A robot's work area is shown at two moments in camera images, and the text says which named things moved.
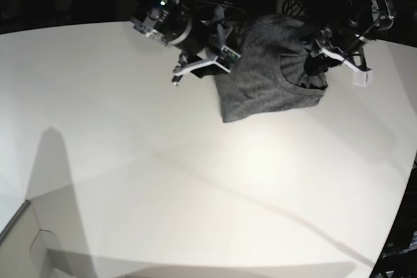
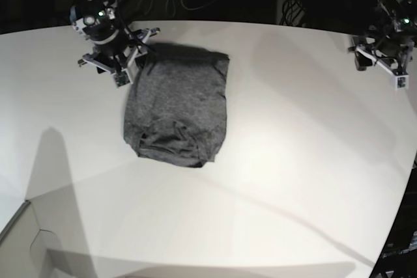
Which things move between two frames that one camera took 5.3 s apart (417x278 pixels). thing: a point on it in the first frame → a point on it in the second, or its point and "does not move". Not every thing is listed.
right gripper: (326, 55) → (396, 60)
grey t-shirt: (270, 76) → (175, 111)
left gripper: (217, 58) → (118, 58)
